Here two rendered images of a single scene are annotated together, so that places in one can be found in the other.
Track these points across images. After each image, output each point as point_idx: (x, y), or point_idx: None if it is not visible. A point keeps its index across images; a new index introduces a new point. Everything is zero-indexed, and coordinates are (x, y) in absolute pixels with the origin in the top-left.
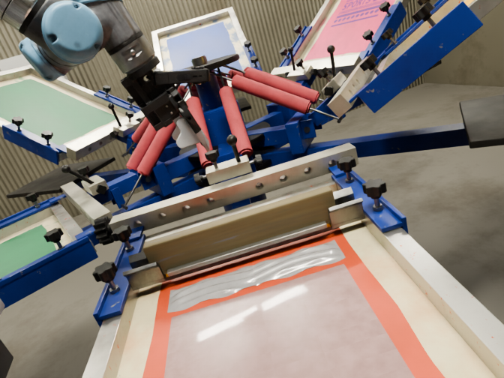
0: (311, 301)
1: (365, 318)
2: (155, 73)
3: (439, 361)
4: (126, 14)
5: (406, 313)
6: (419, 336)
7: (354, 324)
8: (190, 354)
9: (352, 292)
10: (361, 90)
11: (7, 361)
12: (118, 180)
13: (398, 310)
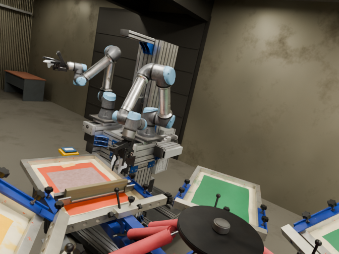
0: (70, 186)
1: (56, 183)
2: (122, 139)
3: (42, 177)
4: (125, 121)
5: (46, 183)
6: (45, 180)
7: (59, 182)
8: (98, 179)
9: (59, 187)
10: (46, 206)
11: (131, 164)
12: None
13: (48, 184)
